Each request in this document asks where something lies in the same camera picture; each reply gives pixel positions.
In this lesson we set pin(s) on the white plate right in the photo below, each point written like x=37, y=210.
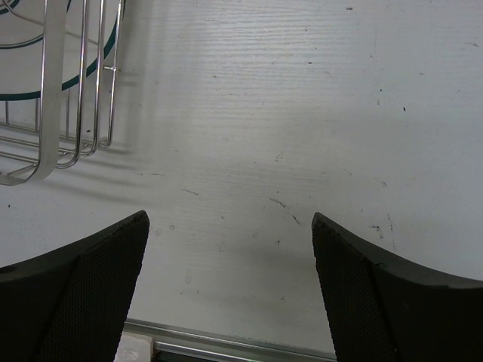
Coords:
x=21, y=44

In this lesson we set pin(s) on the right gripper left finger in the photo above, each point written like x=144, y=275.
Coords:
x=71, y=304

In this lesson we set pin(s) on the right aluminium frame rail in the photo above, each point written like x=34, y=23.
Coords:
x=182, y=344

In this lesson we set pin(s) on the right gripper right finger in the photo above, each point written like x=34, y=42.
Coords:
x=382, y=307

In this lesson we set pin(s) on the wire dish rack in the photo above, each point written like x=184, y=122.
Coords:
x=52, y=132

